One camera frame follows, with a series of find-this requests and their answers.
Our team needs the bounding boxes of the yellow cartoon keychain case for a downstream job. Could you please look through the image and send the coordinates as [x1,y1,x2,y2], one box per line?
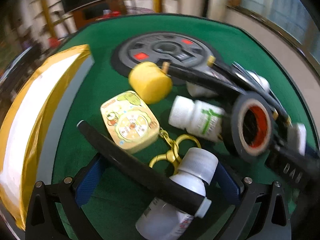
[100,90,202,176]

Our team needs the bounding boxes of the window with metal grille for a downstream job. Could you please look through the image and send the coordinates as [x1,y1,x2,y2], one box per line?
[241,0,319,61]

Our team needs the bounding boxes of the black tape roll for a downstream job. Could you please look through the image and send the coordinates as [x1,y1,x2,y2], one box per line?
[221,92,274,163]

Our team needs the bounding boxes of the white charger adapter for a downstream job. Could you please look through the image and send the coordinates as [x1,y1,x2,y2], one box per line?
[287,123,307,156]

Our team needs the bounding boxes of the yellow rimmed white tray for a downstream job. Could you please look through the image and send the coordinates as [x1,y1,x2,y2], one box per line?
[1,44,94,230]

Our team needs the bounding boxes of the red plastic bag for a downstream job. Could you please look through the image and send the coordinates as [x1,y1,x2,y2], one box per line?
[95,9,121,21]

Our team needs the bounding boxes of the white bottle with label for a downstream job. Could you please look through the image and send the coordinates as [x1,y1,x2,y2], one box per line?
[136,147,219,239]

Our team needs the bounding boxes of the yellow cylinder cap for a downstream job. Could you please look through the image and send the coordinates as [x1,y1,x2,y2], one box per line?
[128,61,173,105]

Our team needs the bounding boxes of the black marker pen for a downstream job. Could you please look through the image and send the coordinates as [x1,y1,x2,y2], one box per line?
[76,120,212,218]

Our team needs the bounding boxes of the white bottle green label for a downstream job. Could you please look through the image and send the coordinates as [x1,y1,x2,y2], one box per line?
[168,96,225,142]

